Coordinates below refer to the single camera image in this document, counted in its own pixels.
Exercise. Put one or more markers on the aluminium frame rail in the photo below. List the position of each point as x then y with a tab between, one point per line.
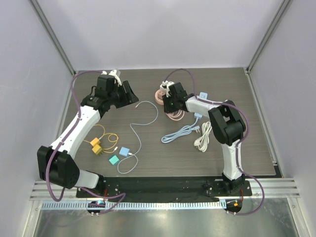
273	188

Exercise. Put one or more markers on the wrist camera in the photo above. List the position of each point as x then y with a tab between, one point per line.
116	74
171	83

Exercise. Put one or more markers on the blue charger with white cable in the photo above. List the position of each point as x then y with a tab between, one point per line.
125	152

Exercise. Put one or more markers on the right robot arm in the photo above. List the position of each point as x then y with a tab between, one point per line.
227	125

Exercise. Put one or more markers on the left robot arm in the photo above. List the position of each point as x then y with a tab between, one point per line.
57	161

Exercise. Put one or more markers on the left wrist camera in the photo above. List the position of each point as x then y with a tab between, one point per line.
116	74

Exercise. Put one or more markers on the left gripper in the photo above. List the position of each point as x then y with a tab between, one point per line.
129	95

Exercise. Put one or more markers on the blue power strip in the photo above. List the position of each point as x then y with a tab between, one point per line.
185	130

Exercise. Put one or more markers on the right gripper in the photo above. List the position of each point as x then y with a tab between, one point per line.
172	103

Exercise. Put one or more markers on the white power strip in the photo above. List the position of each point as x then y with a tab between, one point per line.
202	142

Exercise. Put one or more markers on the white cube adapter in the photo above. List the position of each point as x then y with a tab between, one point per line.
164	86

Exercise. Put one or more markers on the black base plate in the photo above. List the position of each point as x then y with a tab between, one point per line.
210	186

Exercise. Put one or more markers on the pink round socket base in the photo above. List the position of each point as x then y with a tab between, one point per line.
175	116

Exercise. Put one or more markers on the white cable duct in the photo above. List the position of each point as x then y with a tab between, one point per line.
99	205

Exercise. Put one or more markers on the yellow dual USB adapter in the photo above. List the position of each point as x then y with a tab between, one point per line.
97	149

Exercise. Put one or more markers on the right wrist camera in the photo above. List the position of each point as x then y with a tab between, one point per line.
171	83

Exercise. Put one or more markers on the green plug adapter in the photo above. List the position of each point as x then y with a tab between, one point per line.
114	160

